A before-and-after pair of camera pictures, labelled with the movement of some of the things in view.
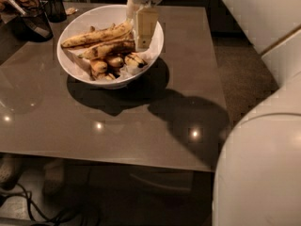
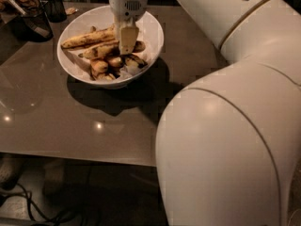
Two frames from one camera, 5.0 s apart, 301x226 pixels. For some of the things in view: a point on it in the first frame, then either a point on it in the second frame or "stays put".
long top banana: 97,36 stays put
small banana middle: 116,61 stays put
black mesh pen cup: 55,6 stays put
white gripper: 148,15 -> 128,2
